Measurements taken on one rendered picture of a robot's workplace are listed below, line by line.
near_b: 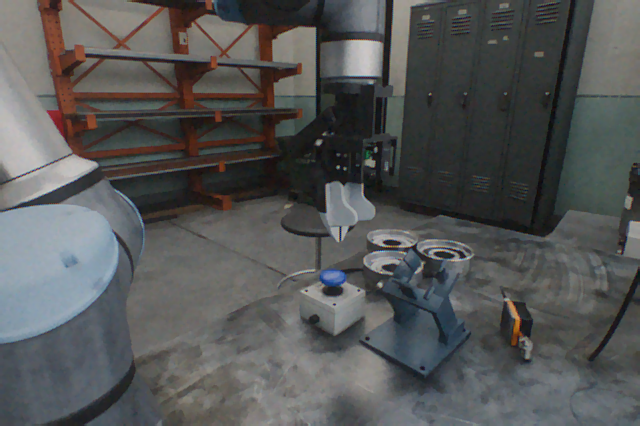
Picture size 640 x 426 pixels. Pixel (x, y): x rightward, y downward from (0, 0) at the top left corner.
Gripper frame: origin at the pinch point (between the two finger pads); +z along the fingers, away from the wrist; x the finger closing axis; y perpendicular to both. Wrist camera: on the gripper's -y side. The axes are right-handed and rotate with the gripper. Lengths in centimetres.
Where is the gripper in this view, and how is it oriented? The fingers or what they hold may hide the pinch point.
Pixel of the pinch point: (334, 231)
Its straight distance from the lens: 54.6
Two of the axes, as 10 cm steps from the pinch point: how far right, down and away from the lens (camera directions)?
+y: 7.1, 2.1, -6.7
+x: 7.1, -2.1, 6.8
